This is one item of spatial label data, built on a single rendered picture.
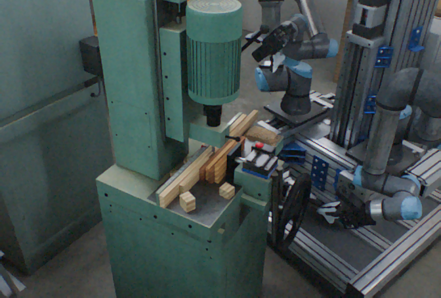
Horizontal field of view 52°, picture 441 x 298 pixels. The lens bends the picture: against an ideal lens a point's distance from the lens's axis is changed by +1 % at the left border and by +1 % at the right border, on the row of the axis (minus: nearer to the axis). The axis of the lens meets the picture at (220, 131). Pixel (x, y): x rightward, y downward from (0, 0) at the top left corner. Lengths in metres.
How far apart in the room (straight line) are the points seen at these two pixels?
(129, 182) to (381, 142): 0.94
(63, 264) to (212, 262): 1.15
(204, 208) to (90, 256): 1.24
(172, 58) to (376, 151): 0.76
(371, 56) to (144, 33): 0.96
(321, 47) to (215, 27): 0.61
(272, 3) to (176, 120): 0.74
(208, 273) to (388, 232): 1.15
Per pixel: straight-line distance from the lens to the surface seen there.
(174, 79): 1.52
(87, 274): 2.57
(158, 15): 1.47
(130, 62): 1.56
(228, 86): 1.45
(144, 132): 1.67
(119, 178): 1.82
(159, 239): 1.80
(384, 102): 1.52
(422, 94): 1.47
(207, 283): 1.81
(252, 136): 1.82
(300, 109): 2.18
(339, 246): 2.42
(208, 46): 1.38
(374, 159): 1.64
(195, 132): 1.63
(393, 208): 1.62
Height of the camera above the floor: 1.94
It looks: 34 degrees down
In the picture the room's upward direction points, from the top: 1 degrees clockwise
